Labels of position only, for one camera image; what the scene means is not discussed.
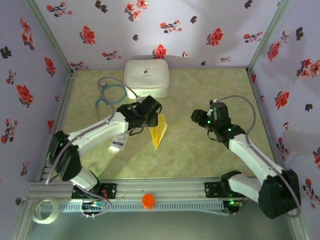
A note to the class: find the aluminium side rail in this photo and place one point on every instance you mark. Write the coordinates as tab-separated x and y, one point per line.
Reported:
265	125
63	100

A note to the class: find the aluminium mounting rail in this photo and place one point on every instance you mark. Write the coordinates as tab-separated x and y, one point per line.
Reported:
162	188

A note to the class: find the yellow square paper sheet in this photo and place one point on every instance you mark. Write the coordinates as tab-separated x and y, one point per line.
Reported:
158	132

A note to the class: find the orange round cap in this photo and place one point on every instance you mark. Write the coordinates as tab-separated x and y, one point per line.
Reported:
148	200

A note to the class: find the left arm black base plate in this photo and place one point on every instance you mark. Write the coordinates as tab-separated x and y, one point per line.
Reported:
110	190

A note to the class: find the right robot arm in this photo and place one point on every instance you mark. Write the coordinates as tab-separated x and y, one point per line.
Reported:
250	155

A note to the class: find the white medical pouch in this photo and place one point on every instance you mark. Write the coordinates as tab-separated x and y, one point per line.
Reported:
147	77

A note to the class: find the aluminium frame post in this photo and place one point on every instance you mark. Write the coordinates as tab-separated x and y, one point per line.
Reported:
47	35
267	32

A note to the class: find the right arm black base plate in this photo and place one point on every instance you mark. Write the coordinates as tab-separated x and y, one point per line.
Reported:
212	188

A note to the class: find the blue stethoscope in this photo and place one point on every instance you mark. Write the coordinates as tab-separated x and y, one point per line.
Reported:
105	100

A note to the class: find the white packet with blue label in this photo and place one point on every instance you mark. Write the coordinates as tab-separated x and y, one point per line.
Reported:
119	143

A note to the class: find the small electronics board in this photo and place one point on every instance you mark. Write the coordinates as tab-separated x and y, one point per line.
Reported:
93	205
235	203

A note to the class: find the clear tape roll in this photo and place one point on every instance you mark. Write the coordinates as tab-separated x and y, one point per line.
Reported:
45	221

